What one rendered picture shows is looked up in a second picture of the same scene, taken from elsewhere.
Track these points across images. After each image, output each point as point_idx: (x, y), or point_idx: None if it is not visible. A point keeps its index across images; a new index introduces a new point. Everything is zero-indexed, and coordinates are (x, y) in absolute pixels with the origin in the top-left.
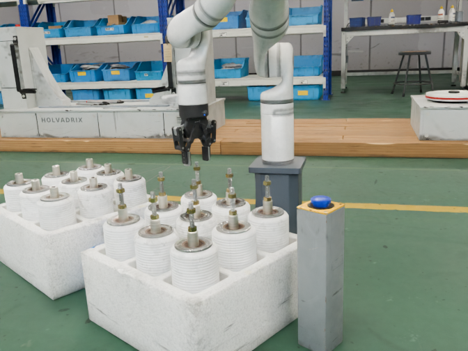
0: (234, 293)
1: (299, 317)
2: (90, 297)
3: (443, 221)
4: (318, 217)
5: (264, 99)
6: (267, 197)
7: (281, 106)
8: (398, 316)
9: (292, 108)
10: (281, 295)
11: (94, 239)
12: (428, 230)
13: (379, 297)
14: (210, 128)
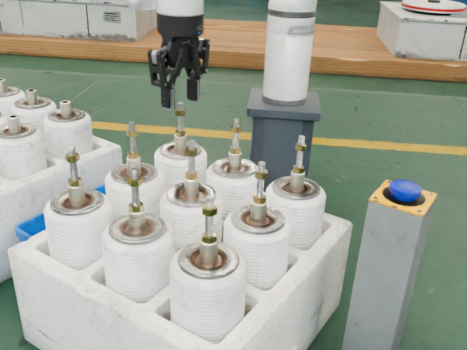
0: (269, 329)
1: (346, 344)
2: (26, 313)
3: (452, 168)
4: (407, 219)
5: (277, 10)
6: (299, 167)
7: (301, 22)
8: (450, 318)
9: (313, 26)
10: (314, 307)
11: (21, 211)
12: (439, 181)
13: (417, 285)
14: (200, 51)
